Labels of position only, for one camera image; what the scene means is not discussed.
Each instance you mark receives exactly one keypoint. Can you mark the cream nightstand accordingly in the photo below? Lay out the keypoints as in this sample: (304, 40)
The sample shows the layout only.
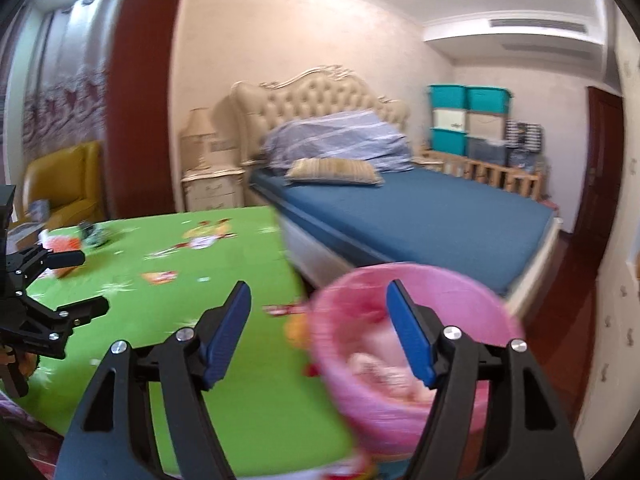
(212, 190)

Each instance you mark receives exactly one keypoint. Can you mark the beige striped pillow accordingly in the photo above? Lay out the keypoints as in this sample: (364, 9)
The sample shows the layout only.
(330, 170)

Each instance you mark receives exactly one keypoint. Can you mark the dark wooden door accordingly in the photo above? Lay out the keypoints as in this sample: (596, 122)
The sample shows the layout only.
(600, 170)

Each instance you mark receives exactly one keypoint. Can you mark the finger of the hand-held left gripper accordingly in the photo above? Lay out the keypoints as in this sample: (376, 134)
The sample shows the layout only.
(85, 308)
(65, 258)

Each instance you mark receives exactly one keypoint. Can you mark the yellow leather armchair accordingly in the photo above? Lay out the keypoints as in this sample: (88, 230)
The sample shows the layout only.
(65, 180)

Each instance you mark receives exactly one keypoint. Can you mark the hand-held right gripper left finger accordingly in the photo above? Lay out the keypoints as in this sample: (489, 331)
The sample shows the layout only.
(227, 340)

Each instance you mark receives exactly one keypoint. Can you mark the pink patterned cloth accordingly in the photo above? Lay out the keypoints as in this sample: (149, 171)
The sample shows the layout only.
(30, 435)

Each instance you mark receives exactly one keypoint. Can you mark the beige tufted headboard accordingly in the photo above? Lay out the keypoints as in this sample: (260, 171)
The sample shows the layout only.
(320, 95)

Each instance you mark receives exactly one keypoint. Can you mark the dark wooden door frame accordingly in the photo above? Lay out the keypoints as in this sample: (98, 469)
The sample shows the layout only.
(140, 85)

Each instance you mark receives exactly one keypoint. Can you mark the bed with tufted headboard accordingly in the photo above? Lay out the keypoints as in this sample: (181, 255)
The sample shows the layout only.
(425, 220)

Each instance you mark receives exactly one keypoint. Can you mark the patterned lace curtain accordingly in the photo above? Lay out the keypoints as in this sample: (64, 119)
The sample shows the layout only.
(60, 100)

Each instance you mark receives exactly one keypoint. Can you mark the printed cardboard box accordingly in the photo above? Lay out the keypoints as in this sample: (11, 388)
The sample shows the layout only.
(62, 243)

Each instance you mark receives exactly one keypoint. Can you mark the ceiling air vent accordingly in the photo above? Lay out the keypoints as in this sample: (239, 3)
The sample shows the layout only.
(535, 25)

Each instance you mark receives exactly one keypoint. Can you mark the pink foam fruit net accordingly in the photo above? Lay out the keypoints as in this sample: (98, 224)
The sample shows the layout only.
(380, 375)

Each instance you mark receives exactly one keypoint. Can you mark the stack of plastic storage boxes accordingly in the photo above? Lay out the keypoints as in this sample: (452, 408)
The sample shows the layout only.
(485, 100)

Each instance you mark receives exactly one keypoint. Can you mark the flat white box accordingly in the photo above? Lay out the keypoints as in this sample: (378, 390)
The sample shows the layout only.
(25, 232)

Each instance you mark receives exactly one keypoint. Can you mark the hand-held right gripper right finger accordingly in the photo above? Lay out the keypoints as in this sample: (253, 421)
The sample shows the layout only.
(412, 340)

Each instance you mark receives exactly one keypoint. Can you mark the striped blue grey duvet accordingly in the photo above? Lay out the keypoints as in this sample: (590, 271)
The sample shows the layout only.
(340, 140)

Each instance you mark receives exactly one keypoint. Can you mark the pink plastic bin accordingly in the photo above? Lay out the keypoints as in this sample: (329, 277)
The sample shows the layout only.
(350, 300)

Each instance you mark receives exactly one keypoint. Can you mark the green printed tablecloth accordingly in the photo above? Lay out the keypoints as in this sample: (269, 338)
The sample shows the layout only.
(200, 270)

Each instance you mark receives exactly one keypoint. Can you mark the wooden bed rail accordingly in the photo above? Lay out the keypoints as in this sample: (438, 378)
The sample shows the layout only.
(500, 172)

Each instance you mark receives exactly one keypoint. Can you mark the beige table lamp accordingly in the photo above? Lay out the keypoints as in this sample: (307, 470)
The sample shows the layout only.
(199, 130)

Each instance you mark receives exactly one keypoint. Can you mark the black white patterned bag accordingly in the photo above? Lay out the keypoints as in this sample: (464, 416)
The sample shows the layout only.
(525, 140)

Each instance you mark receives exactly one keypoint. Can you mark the small blue white box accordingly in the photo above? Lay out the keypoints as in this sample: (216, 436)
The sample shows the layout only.
(39, 209)

